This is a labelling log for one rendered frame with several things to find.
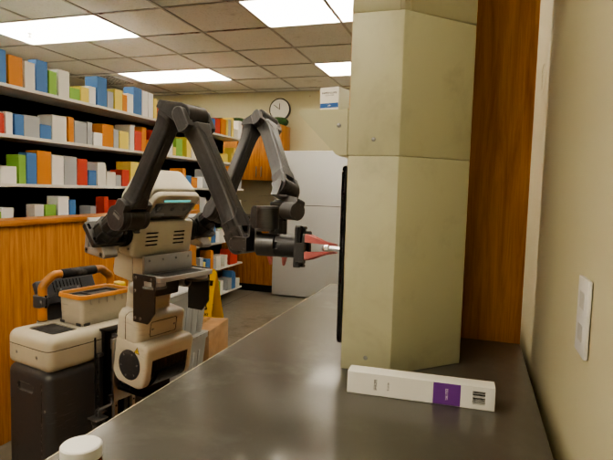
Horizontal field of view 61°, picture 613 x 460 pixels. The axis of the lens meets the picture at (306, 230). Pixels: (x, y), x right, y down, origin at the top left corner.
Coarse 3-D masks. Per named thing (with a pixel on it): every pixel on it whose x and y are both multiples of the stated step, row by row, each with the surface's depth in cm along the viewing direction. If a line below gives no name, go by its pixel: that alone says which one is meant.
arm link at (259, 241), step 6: (258, 234) 130; (264, 234) 130; (270, 234) 130; (276, 234) 130; (258, 240) 129; (264, 240) 128; (270, 240) 128; (258, 246) 128; (264, 246) 128; (270, 246) 128; (258, 252) 129; (264, 252) 129; (270, 252) 128
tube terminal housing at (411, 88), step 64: (384, 64) 109; (448, 64) 113; (384, 128) 110; (448, 128) 114; (384, 192) 110; (448, 192) 116; (384, 256) 111; (448, 256) 118; (384, 320) 112; (448, 320) 119
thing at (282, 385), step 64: (320, 320) 158; (192, 384) 104; (256, 384) 105; (320, 384) 106; (512, 384) 109; (128, 448) 78; (192, 448) 79; (256, 448) 79; (320, 448) 80; (384, 448) 80; (448, 448) 81; (512, 448) 81
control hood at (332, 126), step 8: (304, 112) 115; (312, 112) 114; (320, 112) 114; (328, 112) 113; (336, 112) 113; (344, 112) 112; (312, 120) 114; (320, 120) 114; (328, 120) 113; (336, 120) 113; (344, 120) 112; (312, 128) 115; (320, 128) 114; (328, 128) 113; (336, 128) 113; (344, 128) 112; (320, 136) 114; (328, 136) 113; (336, 136) 113; (344, 136) 112; (328, 144) 114; (336, 144) 113; (344, 144) 113; (336, 152) 113; (344, 152) 113
